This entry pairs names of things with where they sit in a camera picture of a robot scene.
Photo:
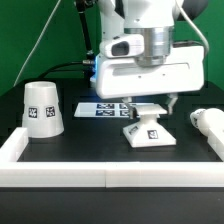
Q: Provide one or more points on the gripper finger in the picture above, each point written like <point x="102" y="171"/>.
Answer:
<point x="171" y="101"/>
<point x="132" y="110"/>

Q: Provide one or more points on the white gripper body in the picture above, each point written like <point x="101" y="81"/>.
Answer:
<point x="182" y="71"/>

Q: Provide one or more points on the white lamp base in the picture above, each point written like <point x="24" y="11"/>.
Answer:
<point x="147" y="132"/>

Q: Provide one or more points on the white lamp bulb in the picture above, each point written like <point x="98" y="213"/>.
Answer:
<point x="205" y="119"/>

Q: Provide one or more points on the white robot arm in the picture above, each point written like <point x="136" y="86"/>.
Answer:
<point x="154" y="20"/>

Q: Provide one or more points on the white lamp shade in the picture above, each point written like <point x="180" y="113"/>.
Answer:
<point x="42" y="116"/>

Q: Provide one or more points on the white marker tag plate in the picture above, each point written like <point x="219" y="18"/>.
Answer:
<point x="102" y="110"/>

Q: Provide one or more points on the white U-shaped fence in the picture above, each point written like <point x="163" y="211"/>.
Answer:
<point x="14" y="173"/>

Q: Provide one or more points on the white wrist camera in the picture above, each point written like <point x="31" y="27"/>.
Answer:
<point x="127" y="45"/>

